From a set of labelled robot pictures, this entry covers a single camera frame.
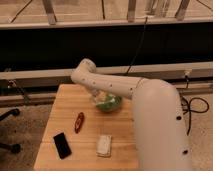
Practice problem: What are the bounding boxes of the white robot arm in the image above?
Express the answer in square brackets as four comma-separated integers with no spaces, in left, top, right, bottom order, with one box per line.
[71,59,193,171]

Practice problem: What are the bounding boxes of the green ceramic bowl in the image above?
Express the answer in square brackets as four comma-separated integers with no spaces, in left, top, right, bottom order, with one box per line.
[91,92,122,113]

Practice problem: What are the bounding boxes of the red pocket knife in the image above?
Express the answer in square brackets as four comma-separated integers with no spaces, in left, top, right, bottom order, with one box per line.
[74,112,84,134]

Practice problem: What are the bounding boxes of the wooden table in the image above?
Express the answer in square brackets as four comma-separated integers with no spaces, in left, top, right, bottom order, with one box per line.
[34,84,139,171]

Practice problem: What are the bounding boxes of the white rectangular sponge block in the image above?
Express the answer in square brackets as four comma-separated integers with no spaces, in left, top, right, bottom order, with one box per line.
[96,135,112,157]

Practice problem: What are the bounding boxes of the black smartphone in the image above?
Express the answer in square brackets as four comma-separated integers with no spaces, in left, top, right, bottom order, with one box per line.
[53,133,72,159]

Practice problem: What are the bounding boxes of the black office chair base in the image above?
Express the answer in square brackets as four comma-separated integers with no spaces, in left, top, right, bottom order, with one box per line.
[0,108,22,155]

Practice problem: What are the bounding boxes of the black hanging cable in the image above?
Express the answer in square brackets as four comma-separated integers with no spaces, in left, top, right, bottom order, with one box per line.
[123,16,149,77]

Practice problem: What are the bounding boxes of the black floor cable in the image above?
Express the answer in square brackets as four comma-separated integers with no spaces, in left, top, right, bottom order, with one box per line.
[179,96,211,136]

